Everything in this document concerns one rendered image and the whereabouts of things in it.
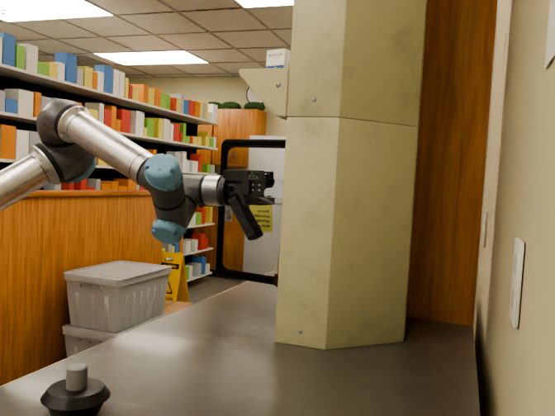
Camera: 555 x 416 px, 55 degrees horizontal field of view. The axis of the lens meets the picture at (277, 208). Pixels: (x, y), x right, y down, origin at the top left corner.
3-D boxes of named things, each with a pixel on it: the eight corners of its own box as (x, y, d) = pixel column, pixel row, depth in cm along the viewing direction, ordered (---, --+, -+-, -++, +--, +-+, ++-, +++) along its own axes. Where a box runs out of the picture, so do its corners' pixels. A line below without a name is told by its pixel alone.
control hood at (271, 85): (324, 132, 139) (327, 94, 138) (286, 116, 108) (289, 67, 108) (283, 131, 143) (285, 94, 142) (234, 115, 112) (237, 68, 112)
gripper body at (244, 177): (265, 170, 121) (218, 169, 125) (264, 207, 122) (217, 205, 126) (277, 172, 129) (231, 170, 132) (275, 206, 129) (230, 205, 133)
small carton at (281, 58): (296, 79, 121) (296, 53, 121) (283, 75, 117) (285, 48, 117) (277, 81, 124) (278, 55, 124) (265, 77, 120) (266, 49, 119)
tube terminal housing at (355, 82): (410, 322, 133) (431, 11, 129) (395, 361, 103) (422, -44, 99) (314, 309, 141) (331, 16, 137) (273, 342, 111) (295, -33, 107)
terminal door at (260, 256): (307, 290, 140) (316, 139, 138) (215, 275, 155) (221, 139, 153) (309, 290, 141) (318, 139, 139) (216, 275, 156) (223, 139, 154)
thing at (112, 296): (172, 313, 362) (174, 265, 360) (117, 336, 305) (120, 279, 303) (120, 305, 376) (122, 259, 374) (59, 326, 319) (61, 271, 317)
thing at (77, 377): (123, 405, 77) (125, 361, 76) (80, 432, 68) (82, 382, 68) (71, 394, 80) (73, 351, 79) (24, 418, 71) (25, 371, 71)
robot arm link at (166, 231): (143, 213, 117) (162, 178, 124) (151, 243, 126) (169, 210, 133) (176, 219, 116) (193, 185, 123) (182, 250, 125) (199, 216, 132)
